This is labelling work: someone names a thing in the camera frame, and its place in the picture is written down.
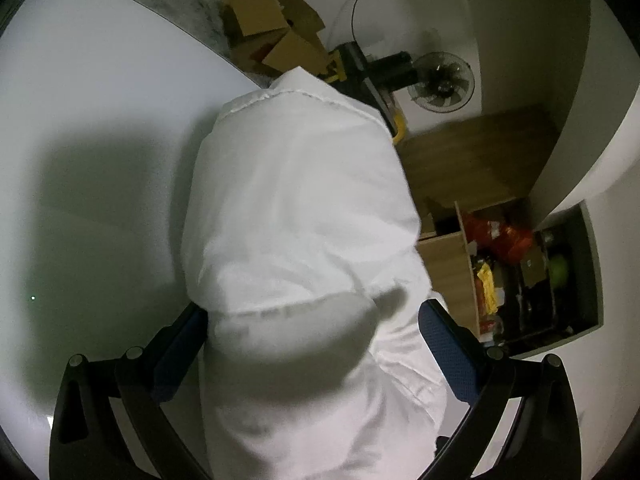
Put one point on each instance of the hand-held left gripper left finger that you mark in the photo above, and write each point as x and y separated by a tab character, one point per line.
180	355

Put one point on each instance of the black and yellow box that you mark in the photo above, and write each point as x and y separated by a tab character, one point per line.
360	67

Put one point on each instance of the green ball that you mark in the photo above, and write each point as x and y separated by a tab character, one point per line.
560	269

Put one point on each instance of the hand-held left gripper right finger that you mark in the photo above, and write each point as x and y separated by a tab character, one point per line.
450	355

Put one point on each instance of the open cardboard box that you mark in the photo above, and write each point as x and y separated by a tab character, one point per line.
257	10
295	55
302	15

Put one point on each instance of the orange red plastic bag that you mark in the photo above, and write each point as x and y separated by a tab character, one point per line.
500	240

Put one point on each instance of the black electric fan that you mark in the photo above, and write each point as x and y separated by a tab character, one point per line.
442	80

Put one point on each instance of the yellow packet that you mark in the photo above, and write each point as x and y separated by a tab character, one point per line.
486	285

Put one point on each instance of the wooden cabinet with clutter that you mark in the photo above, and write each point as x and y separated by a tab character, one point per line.
450	270

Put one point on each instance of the white shirt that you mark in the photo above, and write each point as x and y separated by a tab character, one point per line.
300	210

